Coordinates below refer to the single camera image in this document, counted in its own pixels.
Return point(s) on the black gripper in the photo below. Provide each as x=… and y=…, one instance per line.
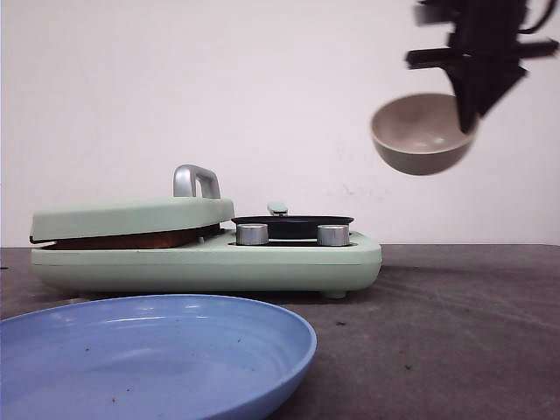
x=484, y=30

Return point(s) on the beige ribbed bowl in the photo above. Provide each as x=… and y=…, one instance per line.
x=420, y=134

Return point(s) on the mint green hinged lid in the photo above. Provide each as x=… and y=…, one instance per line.
x=196, y=202

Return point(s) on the toast bread slice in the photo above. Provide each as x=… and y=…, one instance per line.
x=153, y=240

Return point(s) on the mint green breakfast maker base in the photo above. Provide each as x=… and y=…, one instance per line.
x=215, y=264

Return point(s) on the silver right control knob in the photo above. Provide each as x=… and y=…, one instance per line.
x=333, y=235

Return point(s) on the silver control knob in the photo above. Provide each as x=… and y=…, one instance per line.
x=251, y=234
x=333, y=235

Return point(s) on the black round frying pan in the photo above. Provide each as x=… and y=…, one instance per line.
x=284, y=226

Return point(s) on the silver left control knob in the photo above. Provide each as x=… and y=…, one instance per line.
x=251, y=234

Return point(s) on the blue round plate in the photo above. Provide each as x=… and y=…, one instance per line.
x=154, y=357

